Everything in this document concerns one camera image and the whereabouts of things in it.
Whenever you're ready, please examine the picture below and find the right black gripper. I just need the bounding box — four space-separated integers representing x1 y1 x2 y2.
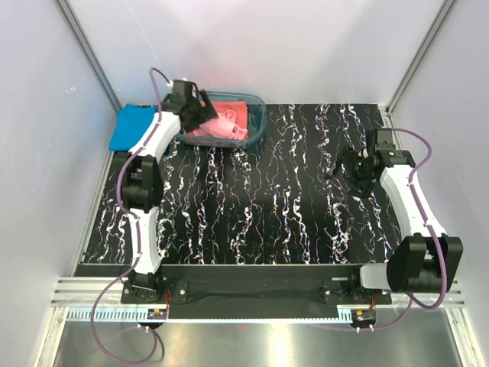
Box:
322 145 375 200

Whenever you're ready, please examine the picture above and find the pink t shirt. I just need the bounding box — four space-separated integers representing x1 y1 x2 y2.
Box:
192 114 248 140

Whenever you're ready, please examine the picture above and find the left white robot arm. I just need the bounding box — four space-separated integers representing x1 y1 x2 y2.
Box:
116 89 217 303

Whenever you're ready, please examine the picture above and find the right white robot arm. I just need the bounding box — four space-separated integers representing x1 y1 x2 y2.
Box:
327 147 463 303

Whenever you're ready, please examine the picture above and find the folded coral red t shirt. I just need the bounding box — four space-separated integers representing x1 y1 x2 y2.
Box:
212 101 248 128

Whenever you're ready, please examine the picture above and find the clear blue plastic bin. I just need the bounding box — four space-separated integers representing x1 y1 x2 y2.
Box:
176 91 267 149

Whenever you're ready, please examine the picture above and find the folded blue t shirt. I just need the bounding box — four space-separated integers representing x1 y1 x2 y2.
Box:
108 104 156 152

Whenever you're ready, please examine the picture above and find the black marble pattern mat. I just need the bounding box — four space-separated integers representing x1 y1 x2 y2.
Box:
78 102 417 265

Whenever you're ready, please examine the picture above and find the right small connector board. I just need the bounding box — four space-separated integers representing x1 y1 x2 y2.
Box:
352 309 377 324

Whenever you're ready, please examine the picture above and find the small connector board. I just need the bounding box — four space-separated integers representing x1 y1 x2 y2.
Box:
147 308 168 320
352 309 377 324

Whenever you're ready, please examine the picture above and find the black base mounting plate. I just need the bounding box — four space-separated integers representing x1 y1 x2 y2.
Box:
121 265 392 323

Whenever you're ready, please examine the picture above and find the left small connector board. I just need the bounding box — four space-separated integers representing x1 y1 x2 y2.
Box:
147 308 168 320

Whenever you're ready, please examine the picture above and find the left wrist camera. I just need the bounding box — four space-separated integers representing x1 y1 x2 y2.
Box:
172 80 199 100

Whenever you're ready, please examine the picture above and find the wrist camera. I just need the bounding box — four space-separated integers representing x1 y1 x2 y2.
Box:
172 80 199 100
366 128 397 154

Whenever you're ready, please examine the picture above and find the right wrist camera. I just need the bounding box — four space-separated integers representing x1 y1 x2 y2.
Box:
366 128 397 154

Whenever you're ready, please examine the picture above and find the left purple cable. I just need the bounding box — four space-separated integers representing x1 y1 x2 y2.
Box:
89 67 173 363

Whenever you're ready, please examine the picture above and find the purple cable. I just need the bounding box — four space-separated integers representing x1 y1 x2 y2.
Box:
358 128 449 333
89 67 173 363

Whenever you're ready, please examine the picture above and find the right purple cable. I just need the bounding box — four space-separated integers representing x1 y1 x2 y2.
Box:
358 128 449 333

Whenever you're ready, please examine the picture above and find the left aluminium frame post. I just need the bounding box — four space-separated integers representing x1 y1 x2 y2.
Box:
53 0 121 111

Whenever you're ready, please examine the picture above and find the aluminium frame post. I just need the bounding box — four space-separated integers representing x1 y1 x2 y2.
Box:
53 0 121 111
385 0 458 116

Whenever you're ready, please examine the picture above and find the right aluminium frame post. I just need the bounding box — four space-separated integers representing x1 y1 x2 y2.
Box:
385 0 458 116

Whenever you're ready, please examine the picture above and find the aluminium rail front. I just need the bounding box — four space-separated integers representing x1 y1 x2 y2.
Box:
49 278 467 322

